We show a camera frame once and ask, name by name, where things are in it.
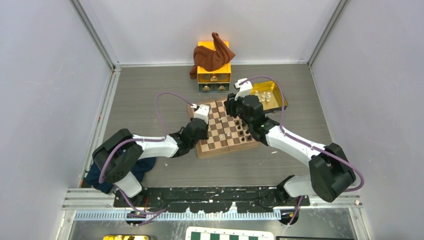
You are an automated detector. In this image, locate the yellow metal tray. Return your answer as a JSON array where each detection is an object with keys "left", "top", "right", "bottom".
[{"left": 250, "top": 81, "right": 288, "bottom": 114}]

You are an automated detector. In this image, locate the wooden chess board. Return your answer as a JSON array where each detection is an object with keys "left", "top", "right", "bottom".
[{"left": 195, "top": 98, "right": 259, "bottom": 158}]

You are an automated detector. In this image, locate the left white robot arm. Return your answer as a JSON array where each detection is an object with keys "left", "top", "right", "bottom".
[{"left": 92, "top": 104, "right": 211, "bottom": 207}]

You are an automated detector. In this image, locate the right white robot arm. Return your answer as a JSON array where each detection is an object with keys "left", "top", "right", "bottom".
[{"left": 224, "top": 78, "right": 357, "bottom": 206}]

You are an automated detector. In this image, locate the green white chess mat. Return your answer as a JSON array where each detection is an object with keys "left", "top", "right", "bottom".
[{"left": 184, "top": 226, "right": 276, "bottom": 240}]

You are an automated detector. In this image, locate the yellow drawer box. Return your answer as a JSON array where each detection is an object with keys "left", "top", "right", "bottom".
[{"left": 196, "top": 62, "right": 232, "bottom": 93}]

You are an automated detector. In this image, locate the brown cloth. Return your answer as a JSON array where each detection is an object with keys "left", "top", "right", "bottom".
[{"left": 189, "top": 32, "right": 236, "bottom": 80}]

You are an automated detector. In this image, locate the dark blue cloth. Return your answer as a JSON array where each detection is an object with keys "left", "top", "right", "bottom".
[{"left": 84, "top": 157, "right": 157, "bottom": 195}]

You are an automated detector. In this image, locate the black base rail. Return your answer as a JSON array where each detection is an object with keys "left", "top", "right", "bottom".
[{"left": 113, "top": 186, "right": 298, "bottom": 214}]

